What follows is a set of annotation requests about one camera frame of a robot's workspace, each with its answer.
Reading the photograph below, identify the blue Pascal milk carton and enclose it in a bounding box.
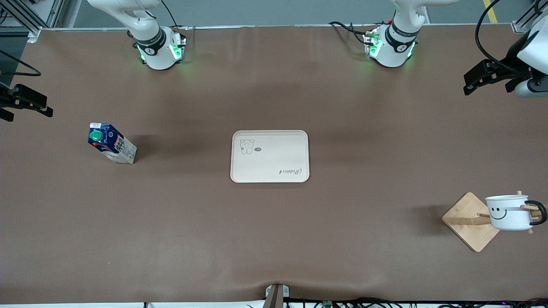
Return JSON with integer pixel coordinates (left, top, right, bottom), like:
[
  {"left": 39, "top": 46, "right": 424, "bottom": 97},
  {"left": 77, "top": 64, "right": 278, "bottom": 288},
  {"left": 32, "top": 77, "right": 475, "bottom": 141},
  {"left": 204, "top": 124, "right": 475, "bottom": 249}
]
[{"left": 88, "top": 122, "right": 138, "bottom": 165}]

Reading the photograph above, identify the white smiley face mug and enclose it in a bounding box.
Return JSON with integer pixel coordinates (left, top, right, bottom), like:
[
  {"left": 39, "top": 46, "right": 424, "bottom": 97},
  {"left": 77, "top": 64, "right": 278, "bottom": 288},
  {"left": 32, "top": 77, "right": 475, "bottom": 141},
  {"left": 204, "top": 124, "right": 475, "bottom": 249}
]
[{"left": 485, "top": 195, "right": 548, "bottom": 232}]

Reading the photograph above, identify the cream rabbit print tray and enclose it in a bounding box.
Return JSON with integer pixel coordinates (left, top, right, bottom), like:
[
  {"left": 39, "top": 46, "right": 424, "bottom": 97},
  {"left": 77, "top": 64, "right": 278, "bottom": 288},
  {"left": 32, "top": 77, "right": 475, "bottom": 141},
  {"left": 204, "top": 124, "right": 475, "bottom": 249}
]
[{"left": 230, "top": 130, "right": 310, "bottom": 184}]

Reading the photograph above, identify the wooden mug tree stand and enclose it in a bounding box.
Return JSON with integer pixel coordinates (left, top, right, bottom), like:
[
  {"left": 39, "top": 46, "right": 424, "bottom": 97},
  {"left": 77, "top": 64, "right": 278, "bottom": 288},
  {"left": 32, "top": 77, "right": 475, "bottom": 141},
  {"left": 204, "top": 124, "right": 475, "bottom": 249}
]
[{"left": 441, "top": 190, "right": 541, "bottom": 253}]

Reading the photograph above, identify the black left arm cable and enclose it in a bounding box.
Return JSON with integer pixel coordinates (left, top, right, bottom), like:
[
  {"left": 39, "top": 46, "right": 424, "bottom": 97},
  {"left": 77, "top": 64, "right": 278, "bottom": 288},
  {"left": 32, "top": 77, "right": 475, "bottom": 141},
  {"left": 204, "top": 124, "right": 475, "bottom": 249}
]
[{"left": 475, "top": 0, "right": 548, "bottom": 74}]

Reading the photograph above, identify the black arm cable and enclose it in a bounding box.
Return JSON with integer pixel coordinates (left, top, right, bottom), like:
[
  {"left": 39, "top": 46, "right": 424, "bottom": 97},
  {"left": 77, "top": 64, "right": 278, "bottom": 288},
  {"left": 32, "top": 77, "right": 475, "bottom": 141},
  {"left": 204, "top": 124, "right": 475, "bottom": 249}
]
[
  {"left": 475, "top": 0, "right": 548, "bottom": 74},
  {"left": 0, "top": 49, "right": 42, "bottom": 77}
]

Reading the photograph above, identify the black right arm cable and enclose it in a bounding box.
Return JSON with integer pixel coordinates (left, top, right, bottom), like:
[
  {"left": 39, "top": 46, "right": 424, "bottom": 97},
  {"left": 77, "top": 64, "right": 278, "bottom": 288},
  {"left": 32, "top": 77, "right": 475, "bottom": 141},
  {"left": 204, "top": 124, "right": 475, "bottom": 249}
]
[{"left": 0, "top": 49, "right": 42, "bottom": 77}]

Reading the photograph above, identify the aluminium frame profile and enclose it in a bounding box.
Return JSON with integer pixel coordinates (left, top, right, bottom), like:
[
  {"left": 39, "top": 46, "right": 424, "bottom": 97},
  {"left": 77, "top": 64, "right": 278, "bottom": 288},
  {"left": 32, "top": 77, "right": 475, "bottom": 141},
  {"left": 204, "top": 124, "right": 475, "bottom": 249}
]
[
  {"left": 0, "top": 0, "right": 66, "bottom": 43},
  {"left": 511, "top": 0, "right": 548, "bottom": 34}
]

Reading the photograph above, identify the black base cable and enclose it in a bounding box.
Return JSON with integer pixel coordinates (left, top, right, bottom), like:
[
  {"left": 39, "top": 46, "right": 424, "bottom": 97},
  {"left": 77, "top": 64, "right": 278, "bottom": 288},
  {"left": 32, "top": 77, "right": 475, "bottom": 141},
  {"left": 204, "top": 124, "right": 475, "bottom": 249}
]
[
  {"left": 328, "top": 20, "right": 378, "bottom": 46},
  {"left": 160, "top": 0, "right": 190, "bottom": 31}
]

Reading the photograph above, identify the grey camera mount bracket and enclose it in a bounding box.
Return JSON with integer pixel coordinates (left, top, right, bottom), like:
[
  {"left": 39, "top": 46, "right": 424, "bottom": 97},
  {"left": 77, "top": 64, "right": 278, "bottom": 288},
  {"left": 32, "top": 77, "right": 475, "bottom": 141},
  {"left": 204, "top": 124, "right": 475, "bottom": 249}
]
[{"left": 262, "top": 284, "right": 291, "bottom": 308}]

